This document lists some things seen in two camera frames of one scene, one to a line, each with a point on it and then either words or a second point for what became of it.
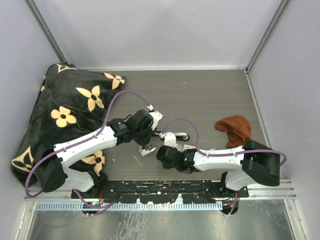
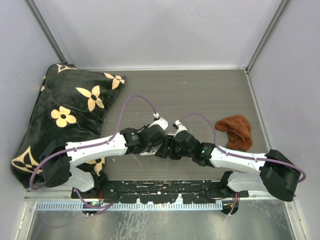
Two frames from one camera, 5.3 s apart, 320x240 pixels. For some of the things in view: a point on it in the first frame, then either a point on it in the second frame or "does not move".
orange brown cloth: x=238 y=129 does not move
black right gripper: x=165 y=166 -> x=172 y=155
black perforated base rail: x=162 y=192 does not move
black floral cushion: x=72 y=103 does not move
